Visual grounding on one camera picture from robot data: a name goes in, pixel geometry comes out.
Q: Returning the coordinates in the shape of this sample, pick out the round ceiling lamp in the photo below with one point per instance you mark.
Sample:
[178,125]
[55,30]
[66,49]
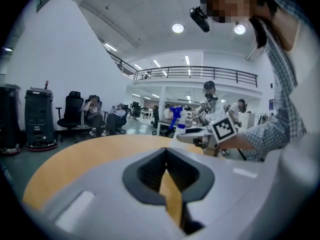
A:
[239,29]
[178,28]

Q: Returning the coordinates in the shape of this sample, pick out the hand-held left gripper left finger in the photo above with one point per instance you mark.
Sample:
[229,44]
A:
[100,209]

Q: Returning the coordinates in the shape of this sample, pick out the ceiling strip light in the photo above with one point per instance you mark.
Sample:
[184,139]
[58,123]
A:
[187,60]
[110,47]
[156,63]
[138,66]

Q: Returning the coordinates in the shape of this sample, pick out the black mobile cabinet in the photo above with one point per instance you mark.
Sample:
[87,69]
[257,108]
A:
[40,119]
[8,116]

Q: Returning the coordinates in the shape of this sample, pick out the white background desk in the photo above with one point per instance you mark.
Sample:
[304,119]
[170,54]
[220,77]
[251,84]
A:
[165,122]

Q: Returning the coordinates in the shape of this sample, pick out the checked shirt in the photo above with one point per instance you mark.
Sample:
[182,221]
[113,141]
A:
[285,96]

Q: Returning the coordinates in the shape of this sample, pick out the black head-worn camera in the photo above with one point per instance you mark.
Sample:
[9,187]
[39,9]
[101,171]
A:
[200,19]

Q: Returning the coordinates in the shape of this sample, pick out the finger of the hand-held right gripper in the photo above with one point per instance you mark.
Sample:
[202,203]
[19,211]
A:
[195,137]
[196,130]

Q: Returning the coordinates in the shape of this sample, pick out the person's head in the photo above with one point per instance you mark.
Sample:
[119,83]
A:
[225,1]

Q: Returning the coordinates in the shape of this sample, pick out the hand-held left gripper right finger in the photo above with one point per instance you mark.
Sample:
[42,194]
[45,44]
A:
[225,196]

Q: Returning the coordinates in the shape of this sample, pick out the dark drink bottle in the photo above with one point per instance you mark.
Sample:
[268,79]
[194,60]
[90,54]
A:
[46,84]

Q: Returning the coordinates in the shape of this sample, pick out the person's right forearm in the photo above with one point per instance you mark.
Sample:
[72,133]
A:
[260,139]

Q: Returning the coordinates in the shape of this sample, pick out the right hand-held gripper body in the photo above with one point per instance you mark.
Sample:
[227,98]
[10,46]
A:
[223,129]

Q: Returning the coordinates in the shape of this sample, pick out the white t-shirt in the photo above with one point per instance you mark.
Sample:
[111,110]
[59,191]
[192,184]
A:
[307,59]

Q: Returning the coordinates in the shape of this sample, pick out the blue wall poster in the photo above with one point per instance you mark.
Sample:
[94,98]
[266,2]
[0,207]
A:
[271,104]

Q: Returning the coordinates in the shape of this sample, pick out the round wooden table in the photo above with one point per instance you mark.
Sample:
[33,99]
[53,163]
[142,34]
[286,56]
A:
[87,159]

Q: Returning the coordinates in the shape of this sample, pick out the black mezzanine railing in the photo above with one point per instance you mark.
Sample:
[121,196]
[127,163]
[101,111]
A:
[200,72]

